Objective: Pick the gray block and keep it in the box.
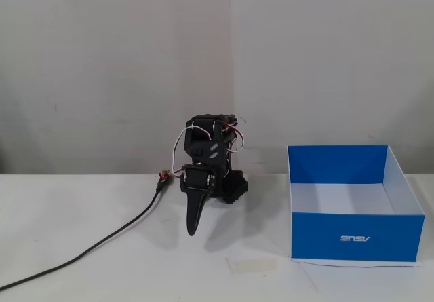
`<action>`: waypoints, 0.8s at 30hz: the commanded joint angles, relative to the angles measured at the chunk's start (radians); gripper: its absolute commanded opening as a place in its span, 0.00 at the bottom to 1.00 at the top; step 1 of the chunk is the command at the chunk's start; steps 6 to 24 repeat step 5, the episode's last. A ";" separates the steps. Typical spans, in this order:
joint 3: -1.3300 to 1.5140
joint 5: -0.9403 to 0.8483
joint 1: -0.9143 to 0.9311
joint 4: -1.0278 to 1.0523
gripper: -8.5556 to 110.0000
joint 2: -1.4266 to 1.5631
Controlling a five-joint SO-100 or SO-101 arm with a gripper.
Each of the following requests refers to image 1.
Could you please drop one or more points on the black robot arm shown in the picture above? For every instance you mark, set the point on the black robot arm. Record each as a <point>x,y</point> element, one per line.
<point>203,146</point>

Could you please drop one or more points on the blue and white cardboard box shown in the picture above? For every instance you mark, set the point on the blue and white cardboard box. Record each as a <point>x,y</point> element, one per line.
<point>352,235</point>

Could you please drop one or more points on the clear tape strip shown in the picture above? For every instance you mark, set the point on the clear tape strip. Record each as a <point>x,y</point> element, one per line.
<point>252,265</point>

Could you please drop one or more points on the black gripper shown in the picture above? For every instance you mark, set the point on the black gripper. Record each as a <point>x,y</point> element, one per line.
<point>196,180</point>

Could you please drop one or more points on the thin thread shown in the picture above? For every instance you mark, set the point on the thin thread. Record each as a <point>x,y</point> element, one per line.
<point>356,265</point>

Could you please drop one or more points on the small controller board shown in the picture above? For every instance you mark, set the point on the small controller board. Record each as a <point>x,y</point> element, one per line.
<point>164,176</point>

